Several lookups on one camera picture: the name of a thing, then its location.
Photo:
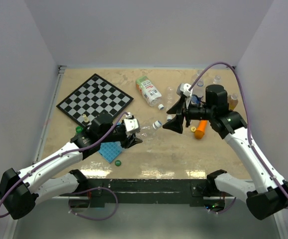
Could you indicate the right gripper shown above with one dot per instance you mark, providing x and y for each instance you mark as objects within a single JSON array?
[{"x": 178, "y": 107}]

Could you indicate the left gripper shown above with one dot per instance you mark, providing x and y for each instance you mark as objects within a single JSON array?
[{"x": 128, "y": 142}]

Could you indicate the green bottle cap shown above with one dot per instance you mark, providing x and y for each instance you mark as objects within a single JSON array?
[{"x": 118, "y": 163}]

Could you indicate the green plastic bottle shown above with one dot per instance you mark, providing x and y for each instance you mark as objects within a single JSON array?
[{"x": 78, "y": 130}]

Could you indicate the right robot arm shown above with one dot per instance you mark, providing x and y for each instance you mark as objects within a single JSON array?
[{"x": 268, "y": 192}]

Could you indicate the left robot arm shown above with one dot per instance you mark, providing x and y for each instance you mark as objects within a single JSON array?
[{"x": 21, "y": 190}]

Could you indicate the juice bottle with white label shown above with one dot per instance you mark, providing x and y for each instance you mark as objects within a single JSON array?
[{"x": 149, "y": 92}]

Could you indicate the blue label water bottle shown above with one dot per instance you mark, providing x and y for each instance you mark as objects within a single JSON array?
[{"x": 198, "y": 92}]

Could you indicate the clear bottle back row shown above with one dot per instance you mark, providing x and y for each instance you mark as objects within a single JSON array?
[{"x": 196, "y": 75}]

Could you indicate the orange tea bottle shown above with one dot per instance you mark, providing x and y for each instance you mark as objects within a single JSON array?
[{"x": 233, "y": 101}]

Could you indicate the blue studded baseplate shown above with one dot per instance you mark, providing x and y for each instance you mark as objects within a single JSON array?
[{"x": 110, "y": 151}]

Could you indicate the orange plastic carrot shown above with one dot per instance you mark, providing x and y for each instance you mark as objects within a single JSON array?
[{"x": 200, "y": 130}]

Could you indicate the cream chess piece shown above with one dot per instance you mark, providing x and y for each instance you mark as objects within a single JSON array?
[{"x": 85, "y": 118}]

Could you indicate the black white chessboard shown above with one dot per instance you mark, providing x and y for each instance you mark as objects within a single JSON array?
[{"x": 85, "y": 100}]

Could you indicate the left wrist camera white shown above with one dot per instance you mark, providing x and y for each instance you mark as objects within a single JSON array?
[{"x": 131, "y": 124}]

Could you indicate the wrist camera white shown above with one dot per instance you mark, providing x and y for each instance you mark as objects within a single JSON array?
[
  {"x": 184, "y": 89},
  {"x": 131, "y": 124}
]

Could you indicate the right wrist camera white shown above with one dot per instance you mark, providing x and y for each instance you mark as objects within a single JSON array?
[{"x": 184, "y": 89}]

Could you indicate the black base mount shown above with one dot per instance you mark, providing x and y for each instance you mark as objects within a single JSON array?
[{"x": 148, "y": 191}]

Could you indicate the aluminium frame rail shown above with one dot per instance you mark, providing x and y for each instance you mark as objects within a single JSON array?
[{"x": 60, "y": 73}]

